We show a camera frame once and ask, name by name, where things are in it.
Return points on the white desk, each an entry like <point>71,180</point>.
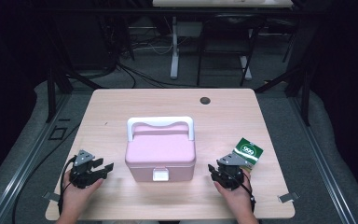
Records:
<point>174,46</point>

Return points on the black metal stand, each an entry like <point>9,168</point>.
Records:
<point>306,93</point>
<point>51,93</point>

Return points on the black chair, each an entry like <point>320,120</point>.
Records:
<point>227,21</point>

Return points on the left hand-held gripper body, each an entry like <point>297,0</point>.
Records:
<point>82,175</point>

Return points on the metal table bracket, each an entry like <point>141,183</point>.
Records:
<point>51,197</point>
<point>288,197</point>

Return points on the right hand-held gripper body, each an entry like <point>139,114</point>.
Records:
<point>230,175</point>

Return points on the person's left hand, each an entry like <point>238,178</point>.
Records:
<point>74,199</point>

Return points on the green packet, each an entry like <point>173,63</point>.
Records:
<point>248,152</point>

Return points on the person's right hand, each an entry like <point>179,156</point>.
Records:
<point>240,199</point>

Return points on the aluminium floor rail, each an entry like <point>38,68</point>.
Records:
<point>320,155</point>
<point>28,161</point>

